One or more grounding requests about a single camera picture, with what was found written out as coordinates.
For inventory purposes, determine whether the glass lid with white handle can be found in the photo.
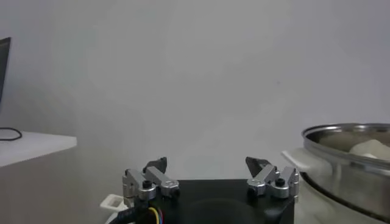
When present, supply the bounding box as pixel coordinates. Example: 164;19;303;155
99;193;129;224

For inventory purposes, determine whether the white side table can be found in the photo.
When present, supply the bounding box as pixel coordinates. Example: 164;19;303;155
0;131;77;168

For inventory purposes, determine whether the left gripper cable bundle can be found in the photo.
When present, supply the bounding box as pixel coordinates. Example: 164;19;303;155
108;206;165;224

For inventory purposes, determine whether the thin black looped cable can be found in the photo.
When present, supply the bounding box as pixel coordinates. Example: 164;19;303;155
0;127;23;142

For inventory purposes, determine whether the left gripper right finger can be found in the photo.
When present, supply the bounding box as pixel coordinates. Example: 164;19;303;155
245;156;300;201

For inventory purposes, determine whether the black monitor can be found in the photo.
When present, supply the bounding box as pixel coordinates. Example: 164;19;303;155
0;37;12;104

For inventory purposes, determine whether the stainless steel steamer basket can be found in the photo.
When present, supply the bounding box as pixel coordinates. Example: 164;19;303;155
282;122;390;223

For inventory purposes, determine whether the white electric pot base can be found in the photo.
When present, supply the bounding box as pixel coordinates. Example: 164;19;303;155
294;172;390;224

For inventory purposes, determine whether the white steamed baozi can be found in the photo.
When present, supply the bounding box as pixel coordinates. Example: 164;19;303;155
349;139;390;161

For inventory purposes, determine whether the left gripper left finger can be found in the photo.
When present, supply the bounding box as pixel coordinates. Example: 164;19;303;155
122;156;180;208

